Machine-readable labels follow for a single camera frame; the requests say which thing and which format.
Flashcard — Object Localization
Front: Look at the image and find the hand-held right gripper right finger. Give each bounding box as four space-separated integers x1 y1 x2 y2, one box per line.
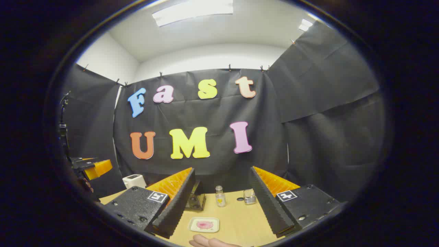
250 166 347 238

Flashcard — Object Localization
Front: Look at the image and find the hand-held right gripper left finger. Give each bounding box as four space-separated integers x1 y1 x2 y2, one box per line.
105 167 196 239

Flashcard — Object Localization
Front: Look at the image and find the black electric oven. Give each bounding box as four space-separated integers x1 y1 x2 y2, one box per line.
185 180 206 211

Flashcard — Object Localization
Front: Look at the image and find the white square plate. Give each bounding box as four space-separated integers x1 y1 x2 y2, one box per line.
188 217 220 233

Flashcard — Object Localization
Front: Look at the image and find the white toaster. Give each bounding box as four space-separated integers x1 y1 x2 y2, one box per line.
122 174 147 189

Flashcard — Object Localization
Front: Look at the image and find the black tripod stand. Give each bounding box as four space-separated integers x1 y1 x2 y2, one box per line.
58 91 71 158

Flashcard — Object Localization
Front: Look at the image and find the clear glass bottle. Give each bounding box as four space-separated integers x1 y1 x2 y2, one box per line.
215 186 226 207

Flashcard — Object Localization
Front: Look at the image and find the black backdrop cloth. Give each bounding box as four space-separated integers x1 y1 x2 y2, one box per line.
60 21 386 203

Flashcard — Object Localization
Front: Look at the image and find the large ceiling light panel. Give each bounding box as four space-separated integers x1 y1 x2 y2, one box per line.
152 0 234 27

